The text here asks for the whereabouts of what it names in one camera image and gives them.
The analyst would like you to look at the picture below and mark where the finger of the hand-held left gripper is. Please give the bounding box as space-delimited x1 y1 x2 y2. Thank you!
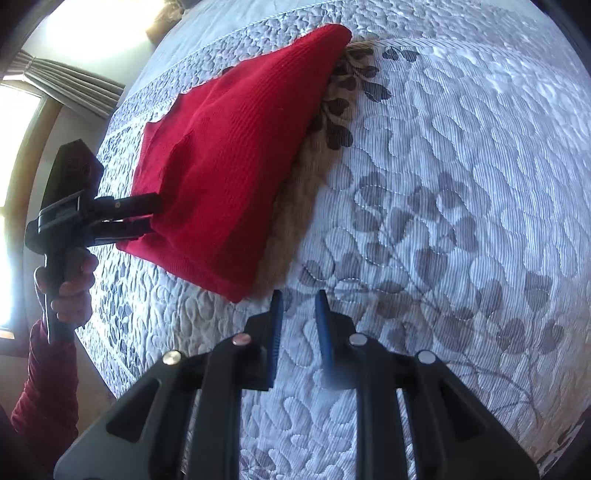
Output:
113 193 161 219
102 218 152 246

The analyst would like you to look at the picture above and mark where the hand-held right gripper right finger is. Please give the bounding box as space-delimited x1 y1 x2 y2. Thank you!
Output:
315 290 539 480

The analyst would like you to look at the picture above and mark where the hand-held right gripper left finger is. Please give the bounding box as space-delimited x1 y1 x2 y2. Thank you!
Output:
53 290 284 480

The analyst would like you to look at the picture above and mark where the red knit sweater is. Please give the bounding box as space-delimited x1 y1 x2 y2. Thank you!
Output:
115 24 352 304

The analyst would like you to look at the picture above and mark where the person's left forearm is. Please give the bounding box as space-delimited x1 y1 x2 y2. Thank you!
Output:
10 318 80 459

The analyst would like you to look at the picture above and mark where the person's left hand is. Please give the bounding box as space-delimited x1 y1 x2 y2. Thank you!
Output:
34 251 100 330

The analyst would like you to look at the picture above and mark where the window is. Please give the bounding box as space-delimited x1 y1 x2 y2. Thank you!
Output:
0 80 49 340

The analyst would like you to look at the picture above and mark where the beige curtain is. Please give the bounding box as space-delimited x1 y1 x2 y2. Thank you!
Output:
9 48 126 117

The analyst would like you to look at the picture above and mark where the brown cloth pile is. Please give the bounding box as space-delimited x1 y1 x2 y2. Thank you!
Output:
146 0 186 43

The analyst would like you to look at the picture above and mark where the grey quilted leaf-print bedspread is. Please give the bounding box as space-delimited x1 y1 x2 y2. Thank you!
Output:
76 0 591 480

